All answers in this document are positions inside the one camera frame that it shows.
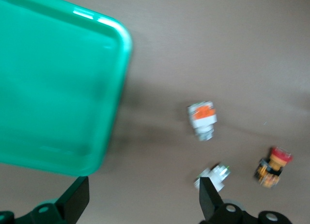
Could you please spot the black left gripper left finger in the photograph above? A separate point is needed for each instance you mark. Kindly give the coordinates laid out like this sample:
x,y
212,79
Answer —
x,y
72,202

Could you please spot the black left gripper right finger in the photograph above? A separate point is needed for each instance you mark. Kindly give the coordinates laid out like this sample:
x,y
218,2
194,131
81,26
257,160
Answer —
x,y
209,202

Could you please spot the green plastic tray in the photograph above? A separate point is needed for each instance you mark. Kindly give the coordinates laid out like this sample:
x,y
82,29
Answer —
x,y
55,86

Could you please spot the green push button white body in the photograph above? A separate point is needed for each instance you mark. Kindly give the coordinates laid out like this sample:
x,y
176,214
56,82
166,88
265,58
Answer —
x,y
219,174

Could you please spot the red emergency stop button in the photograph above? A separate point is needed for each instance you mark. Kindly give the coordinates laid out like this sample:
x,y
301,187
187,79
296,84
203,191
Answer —
x,y
271,170

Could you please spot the white orange push button switch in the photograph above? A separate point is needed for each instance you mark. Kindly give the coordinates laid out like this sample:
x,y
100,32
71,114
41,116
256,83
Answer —
x,y
202,117

